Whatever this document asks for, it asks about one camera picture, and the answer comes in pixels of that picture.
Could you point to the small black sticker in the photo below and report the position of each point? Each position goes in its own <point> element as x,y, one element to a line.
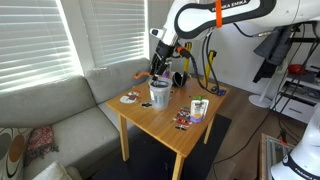
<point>146,105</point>

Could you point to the red patterned cloth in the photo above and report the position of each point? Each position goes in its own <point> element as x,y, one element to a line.
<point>40,142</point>

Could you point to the grey sofa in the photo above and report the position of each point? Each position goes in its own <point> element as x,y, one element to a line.
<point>85,130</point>

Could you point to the white shelf unit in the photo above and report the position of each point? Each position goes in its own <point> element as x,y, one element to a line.
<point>299,93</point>

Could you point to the black toy car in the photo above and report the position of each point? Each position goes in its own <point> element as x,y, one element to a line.
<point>214,88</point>

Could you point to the dark hanging jacket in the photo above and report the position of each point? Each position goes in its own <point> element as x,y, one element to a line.
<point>273,49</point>

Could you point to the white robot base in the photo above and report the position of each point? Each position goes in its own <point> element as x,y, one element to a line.
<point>303,162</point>

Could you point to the right yellow stanchion post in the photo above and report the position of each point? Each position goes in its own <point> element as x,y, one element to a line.
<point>208,68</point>

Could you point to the white pillow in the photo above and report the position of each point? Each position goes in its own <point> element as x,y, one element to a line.
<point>54,171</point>

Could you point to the black floor rug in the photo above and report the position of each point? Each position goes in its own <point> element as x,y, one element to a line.
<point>150,160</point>

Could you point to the white purple food pouch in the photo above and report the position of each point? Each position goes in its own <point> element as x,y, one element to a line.
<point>198,110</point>

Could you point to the clear plastic cup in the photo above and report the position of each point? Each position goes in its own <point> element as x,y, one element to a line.
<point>160,93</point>

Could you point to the patterned cushion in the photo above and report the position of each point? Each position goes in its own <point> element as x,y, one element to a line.
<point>13,143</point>

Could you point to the orange octopus toy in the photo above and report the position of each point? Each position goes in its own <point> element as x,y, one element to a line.
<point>138,74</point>

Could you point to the left yellow stanchion post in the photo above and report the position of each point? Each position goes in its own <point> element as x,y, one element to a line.
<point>188,46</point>

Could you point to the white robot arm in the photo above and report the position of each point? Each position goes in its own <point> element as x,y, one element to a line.
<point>187,19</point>

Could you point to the wooden side table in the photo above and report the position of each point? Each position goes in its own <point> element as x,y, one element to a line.
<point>159,124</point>

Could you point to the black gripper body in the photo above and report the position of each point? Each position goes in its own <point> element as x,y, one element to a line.
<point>162,53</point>

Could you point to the yellow stanchion post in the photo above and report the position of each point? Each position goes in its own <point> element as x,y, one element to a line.
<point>188,46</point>
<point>208,68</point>

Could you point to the blue toy car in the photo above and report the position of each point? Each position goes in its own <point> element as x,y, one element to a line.
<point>221,92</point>

